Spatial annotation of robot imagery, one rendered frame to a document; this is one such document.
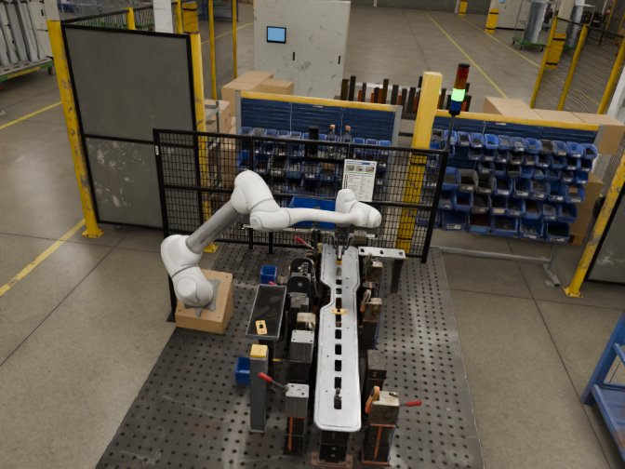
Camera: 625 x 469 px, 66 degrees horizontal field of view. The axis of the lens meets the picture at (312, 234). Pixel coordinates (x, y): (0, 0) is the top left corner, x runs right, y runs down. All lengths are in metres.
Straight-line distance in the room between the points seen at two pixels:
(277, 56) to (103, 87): 4.86
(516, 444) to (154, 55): 3.88
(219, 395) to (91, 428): 1.15
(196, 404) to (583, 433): 2.50
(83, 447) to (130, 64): 2.89
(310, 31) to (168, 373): 7.12
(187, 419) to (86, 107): 3.16
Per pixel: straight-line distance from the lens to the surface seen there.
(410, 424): 2.43
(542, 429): 3.66
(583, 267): 4.95
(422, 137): 3.17
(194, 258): 2.57
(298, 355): 2.17
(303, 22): 8.85
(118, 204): 5.02
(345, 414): 2.01
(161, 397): 2.50
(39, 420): 3.56
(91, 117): 4.79
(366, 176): 3.19
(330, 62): 8.87
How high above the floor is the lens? 2.53
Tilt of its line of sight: 30 degrees down
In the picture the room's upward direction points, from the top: 4 degrees clockwise
